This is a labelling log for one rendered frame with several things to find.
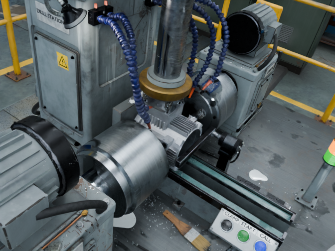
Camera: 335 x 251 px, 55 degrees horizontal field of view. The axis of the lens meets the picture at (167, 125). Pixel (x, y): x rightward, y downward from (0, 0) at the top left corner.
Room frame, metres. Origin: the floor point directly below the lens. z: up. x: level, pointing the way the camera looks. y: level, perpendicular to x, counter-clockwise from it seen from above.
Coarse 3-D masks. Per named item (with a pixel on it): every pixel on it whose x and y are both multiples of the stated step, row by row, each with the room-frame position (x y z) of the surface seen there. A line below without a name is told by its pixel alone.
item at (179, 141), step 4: (136, 116) 0.91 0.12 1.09; (136, 120) 0.90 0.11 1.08; (140, 120) 0.90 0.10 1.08; (200, 124) 0.92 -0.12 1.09; (200, 128) 0.93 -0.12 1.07; (176, 140) 0.82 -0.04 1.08; (180, 140) 0.82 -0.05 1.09; (180, 144) 0.81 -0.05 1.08; (172, 168) 0.81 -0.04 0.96; (176, 168) 0.82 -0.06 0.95
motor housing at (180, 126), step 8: (176, 120) 0.91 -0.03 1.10; (184, 120) 0.91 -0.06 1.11; (152, 128) 0.88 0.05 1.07; (168, 128) 0.88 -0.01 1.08; (176, 128) 0.86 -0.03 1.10; (184, 128) 0.87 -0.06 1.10; (192, 128) 0.87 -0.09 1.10; (160, 136) 0.85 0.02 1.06; (176, 136) 0.85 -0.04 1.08; (184, 136) 0.85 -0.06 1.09; (192, 136) 0.95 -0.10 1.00; (176, 144) 0.83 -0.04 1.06; (184, 144) 0.94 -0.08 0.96; (168, 152) 0.81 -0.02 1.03; (176, 152) 0.81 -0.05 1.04; (168, 160) 0.81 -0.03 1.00
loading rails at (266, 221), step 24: (192, 168) 0.89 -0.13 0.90; (216, 168) 0.88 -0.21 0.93; (168, 192) 0.82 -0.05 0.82; (192, 192) 0.77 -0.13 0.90; (216, 192) 0.83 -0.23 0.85; (240, 192) 0.79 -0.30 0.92; (216, 216) 0.72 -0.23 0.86; (240, 216) 0.68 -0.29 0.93; (264, 216) 0.74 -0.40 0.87; (288, 216) 0.72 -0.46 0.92
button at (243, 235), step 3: (240, 231) 0.52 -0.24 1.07; (243, 231) 0.52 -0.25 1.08; (246, 231) 0.52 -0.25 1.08; (237, 234) 0.51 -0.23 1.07; (240, 234) 0.51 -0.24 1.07; (243, 234) 0.51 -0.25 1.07; (246, 234) 0.51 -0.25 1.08; (240, 237) 0.50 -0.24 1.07; (243, 237) 0.50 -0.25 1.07; (246, 237) 0.50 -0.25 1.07; (240, 240) 0.50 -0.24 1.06; (243, 240) 0.50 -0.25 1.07; (246, 240) 0.50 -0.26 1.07
